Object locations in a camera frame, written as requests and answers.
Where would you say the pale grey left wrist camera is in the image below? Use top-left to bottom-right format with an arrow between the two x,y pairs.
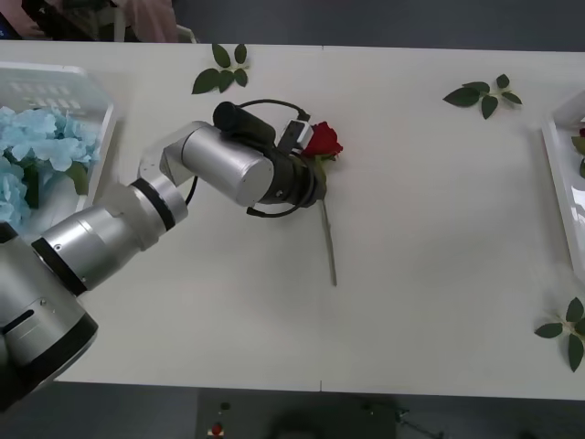
278,118 -> 315,155

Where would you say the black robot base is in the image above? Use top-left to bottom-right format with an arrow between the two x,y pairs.
196,395 -> 399,439

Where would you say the shallow white box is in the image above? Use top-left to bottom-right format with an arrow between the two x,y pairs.
541,89 -> 585,287
0,61 -> 118,216

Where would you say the person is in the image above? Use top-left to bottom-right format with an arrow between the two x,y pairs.
0,0 -> 179,43

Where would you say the loose green leaf twig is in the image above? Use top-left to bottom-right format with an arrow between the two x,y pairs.
534,296 -> 585,372
441,73 -> 524,121
191,43 -> 250,96

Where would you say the black left wrist camera cable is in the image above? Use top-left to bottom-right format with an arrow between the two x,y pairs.
184,98 -> 319,220

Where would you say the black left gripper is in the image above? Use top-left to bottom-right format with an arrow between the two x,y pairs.
292,154 -> 329,207

